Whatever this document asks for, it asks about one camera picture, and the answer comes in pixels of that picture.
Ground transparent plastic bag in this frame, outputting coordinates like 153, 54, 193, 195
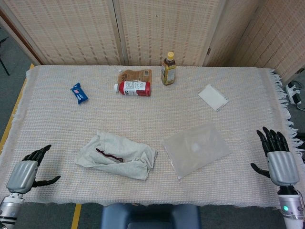
162, 122, 233, 180

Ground brown paper pouch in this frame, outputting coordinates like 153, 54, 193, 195
118, 69, 153, 83

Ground blue cookie snack packet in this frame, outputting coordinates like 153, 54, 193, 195
70, 82, 89, 105

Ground red juice bottle white cap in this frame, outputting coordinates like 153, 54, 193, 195
113, 81, 152, 97

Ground white power strip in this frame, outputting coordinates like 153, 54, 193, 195
285, 81, 302, 105

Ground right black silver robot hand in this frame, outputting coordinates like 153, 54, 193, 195
250, 126, 300, 187

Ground white tissue packet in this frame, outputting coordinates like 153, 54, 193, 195
198, 83, 230, 112

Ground tea bottle yellow cap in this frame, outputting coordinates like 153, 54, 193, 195
161, 52, 177, 86

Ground beige woven tablecloth with fringe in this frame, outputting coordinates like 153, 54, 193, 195
0, 64, 305, 208

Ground black stand leg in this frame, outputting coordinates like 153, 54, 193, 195
0, 36, 10, 76

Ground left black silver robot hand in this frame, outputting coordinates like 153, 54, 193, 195
5, 144, 61, 194

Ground beige woven folding screen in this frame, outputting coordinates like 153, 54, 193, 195
0, 0, 305, 83

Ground white clothes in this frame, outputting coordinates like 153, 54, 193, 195
74, 130, 159, 181

